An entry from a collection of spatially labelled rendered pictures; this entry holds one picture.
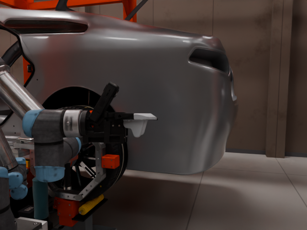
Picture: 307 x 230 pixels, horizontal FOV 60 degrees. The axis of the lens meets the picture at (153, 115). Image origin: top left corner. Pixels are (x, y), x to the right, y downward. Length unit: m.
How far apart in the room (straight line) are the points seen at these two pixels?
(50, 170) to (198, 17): 5.09
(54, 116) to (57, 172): 0.15
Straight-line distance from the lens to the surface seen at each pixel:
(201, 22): 5.59
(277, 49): 5.32
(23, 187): 1.46
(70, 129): 0.72
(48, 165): 0.76
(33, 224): 1.13
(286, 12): 5.45
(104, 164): 1.68
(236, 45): 5.47
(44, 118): 0.74
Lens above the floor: 1.32
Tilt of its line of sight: 6 degrees down
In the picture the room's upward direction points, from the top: straight up
